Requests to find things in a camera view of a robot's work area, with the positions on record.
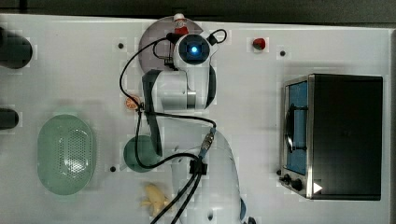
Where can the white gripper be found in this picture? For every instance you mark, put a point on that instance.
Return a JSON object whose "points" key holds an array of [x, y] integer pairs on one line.
{"points": [[192, 50]]}

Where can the red plush ketchup bottle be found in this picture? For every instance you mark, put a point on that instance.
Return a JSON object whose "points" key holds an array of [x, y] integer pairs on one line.
{"points": [[180, 24]]}

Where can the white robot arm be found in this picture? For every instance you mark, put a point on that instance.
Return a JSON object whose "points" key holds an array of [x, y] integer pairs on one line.
{"points": [[204, 176]]}

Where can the red strawberry toy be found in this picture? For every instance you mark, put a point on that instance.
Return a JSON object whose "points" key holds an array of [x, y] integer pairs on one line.
{"points": [[259, 43]]}

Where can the orange slice toy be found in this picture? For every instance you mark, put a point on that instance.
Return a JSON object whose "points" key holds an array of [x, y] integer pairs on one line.
{"points": [[132, 103]]}

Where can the green plastic mug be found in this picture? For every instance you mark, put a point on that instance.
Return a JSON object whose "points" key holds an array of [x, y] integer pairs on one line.
{"points": [[139, 153]]}

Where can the yellow plush banana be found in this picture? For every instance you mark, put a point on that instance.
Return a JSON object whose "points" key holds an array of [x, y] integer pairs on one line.
{"points": [[155, 199]]}

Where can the green oval colander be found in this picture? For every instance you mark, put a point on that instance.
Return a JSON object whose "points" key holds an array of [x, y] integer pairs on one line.
{"points": [[65, 154]]}

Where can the silver toaster oven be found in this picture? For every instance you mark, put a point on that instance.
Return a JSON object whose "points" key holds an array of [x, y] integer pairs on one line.
{"points": [[332, 137]]}

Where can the black pot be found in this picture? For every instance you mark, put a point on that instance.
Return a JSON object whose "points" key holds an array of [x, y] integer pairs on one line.
{"points": [[15, 50]]}

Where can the black round bowl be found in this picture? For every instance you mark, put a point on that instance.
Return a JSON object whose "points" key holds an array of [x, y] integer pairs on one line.
{"points": [[9, 118]]}

